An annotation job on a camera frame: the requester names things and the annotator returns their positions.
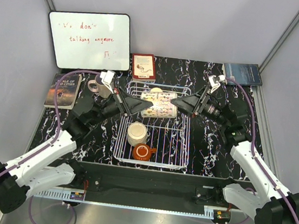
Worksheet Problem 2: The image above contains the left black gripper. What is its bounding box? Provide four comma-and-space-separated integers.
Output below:
88, 84, 155, 133

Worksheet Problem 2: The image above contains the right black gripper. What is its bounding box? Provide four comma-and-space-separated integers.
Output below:
169, 82, 233, 127

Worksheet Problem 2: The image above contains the floral patterned mug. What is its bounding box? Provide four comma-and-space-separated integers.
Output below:
140, 91, 178, 119

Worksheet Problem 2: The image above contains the brown and cream cup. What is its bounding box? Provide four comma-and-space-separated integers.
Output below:
151, 87, 163, 93

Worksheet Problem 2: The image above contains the cream ribbed cup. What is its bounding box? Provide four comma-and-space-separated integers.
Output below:
126, 121, 147, 147

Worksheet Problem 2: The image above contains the pink glossy mug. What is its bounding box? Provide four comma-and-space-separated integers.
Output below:
87, 75, 111, 99

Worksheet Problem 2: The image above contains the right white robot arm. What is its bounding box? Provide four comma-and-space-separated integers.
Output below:
171, 87, 299, 224

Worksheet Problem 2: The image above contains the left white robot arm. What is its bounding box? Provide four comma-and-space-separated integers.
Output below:
0, 87, 153, 214

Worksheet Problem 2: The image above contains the red and white book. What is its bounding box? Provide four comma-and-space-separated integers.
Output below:
132, 53, 156, 82

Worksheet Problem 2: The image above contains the orange small cup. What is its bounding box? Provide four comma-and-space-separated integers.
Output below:
132, 143, 157, 162

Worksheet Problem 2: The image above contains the blue book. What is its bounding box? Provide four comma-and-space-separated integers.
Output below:
222, 63, 263, 86

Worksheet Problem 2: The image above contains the Tale of Two Cities book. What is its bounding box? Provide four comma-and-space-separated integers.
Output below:
44, 73, 82, 110

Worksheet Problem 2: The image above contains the white dry-erase board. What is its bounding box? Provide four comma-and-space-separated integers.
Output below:
49, 11, 131, 71

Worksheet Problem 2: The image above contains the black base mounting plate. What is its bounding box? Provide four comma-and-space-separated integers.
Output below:
37, 156, 261, 223

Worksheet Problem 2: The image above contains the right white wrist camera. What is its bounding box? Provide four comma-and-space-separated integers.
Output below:
208, 75, 227, 93

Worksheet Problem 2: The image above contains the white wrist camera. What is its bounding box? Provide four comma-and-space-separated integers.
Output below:
208, 75, 227, 93
100, 71, 115, 93

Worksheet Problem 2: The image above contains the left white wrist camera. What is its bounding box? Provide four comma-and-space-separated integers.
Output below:
100, 71, 115, 93

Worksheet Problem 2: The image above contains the white wire dish rack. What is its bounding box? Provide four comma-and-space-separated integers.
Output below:
112, 79, 199, 169

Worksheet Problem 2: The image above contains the white slotted cable duct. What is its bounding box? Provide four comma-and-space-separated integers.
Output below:
35, 188, 214, 220

